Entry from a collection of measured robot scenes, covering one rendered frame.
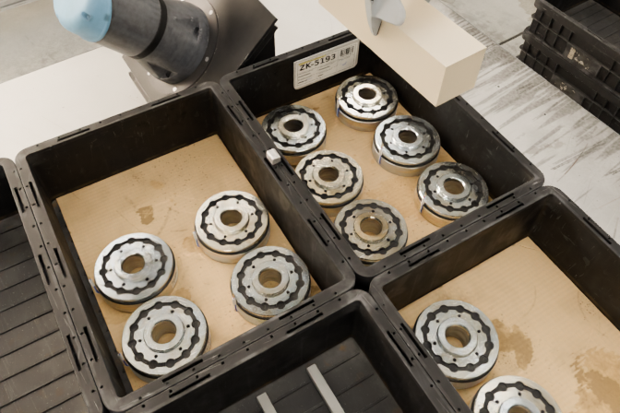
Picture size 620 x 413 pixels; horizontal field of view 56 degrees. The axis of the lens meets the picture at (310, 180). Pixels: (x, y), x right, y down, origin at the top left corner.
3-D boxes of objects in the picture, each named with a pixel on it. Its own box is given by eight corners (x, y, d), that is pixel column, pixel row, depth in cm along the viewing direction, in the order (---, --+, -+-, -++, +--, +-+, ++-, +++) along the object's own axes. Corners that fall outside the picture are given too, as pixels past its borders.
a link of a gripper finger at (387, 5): (381, 58, 67) (411, -17, 61) (350, 31, 70) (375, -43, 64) (400, 55, 68) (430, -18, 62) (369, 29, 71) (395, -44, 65)
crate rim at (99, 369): (17, 164, 80) (11, 152, 78) (216, 89, 90) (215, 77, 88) (114, 426, 59) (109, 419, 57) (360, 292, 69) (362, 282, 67)
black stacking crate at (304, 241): (43, 205, 88) (14, 156, 79) (222, 133, 97) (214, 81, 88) (137, 448, 67) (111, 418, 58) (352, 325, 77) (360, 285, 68)
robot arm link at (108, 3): (109, 58, 103) (37, 29, 92) (125, -15, 104) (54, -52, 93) (153, 56, 96) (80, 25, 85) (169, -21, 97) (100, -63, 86)
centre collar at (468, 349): (427, 330, 71) (428, 328, 70) (459, 312, 72) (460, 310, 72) (453, 365, 68) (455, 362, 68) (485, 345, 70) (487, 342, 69)
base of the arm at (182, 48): (141, 57, 114) (98, 39, 106) (183, -8, 110) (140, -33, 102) (177, 99, 106) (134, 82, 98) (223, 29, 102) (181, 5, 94)
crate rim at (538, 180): (217, 89, 90) (215, 77, 88) (376, 29, 100) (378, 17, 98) (361, 292, 69) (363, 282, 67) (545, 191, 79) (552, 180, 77)
